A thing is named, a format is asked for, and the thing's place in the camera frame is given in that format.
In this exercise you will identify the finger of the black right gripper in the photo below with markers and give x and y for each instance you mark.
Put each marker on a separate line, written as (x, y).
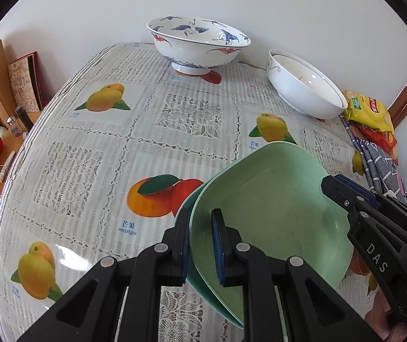
(342, 192)

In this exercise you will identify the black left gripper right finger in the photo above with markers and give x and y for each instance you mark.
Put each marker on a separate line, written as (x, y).
(283, 300)

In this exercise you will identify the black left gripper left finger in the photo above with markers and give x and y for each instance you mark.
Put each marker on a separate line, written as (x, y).
(119, 300)

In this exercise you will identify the green plate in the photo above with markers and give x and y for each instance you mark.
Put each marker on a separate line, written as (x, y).
(203, 284)
(273, 198)

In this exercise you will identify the grey checked cloth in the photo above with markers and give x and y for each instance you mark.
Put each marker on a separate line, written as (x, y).
(371, 160)

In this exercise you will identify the red chip bag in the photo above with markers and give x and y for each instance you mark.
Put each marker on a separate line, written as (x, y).
(384, 140)

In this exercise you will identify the yellow chip bag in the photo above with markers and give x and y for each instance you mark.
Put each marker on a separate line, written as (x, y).
(367, 111)

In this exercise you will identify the large white bowl grey trim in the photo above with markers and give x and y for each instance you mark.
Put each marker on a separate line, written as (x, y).
(303, 87)

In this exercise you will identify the small dark bottle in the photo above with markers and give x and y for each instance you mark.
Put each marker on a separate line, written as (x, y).
(24, 117)

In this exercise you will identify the blue crane pattern bowl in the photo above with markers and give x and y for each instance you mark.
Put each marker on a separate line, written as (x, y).
(195, 45)

